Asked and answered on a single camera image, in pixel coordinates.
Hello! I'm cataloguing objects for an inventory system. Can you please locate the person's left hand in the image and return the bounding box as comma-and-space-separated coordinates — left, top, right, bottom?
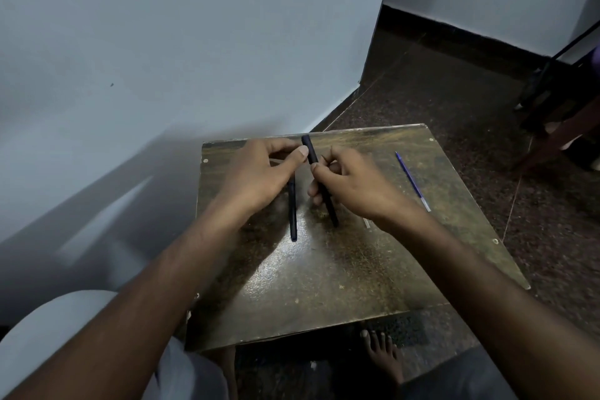
205, 137, 310, 233

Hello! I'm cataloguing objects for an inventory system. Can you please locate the person's right hand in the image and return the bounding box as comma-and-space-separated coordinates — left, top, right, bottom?
307, 145, 426, 235

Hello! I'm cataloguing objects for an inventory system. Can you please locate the dark blue pen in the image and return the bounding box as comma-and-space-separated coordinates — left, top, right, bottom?
287, 172, 299, 243
301, 134, 340, 229

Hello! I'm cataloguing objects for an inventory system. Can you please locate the person's right forearm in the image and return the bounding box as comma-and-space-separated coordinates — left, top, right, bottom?
385, 207, 600, 400

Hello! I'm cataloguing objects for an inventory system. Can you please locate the person's left forearm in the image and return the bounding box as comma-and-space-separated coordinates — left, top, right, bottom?
4, 209, 247, 400

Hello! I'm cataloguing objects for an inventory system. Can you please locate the person's bare right foot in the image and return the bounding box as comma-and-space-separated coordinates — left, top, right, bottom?
359, 329, 405, 386

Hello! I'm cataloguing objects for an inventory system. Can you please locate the person's right leg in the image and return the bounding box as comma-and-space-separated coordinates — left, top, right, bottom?
402, 347, 519, 400

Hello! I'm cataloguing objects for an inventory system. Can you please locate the person's leg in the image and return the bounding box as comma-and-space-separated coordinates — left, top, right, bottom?
402, 347, 519, 400
0, 290, 240, 400

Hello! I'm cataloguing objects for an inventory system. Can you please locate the person's left leg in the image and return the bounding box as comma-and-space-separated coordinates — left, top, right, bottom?
0, 290, 240, 400

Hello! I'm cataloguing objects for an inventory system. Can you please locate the small wooden table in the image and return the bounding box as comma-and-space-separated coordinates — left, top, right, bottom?
184, 123, 532, 354

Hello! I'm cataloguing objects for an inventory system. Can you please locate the black floor mat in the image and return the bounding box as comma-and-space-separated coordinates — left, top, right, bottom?
363, 312, 430, 349

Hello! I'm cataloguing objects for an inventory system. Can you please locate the dark wooden chair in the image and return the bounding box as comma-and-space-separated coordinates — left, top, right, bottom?
513, 96, 600, 172
513, 19, 600, 113
517, 57, 600, 171

